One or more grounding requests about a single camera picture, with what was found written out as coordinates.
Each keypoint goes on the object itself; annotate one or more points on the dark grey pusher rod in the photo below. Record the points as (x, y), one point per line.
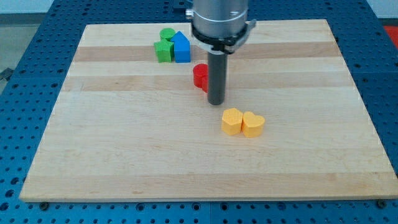
(217, 67)

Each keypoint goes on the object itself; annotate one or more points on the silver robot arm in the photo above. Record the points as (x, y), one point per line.
(220, 27)

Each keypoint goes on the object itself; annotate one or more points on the green star block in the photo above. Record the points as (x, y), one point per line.
(164, 50)

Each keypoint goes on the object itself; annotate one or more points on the yellow hexagon block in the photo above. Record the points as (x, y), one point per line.
(232, 121)

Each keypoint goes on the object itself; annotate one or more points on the red block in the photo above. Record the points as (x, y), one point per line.
(200, 76)

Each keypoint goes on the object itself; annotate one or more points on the blue pentagon block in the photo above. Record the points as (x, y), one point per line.
(181, 48)

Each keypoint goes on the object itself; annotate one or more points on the green cylinder block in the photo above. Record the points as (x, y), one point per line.
(167, 34)

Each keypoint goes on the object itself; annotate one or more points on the yellow heart block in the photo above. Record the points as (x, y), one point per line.
(252, 125)

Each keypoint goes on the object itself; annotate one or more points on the wooden board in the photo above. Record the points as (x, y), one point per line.
(126, 128)

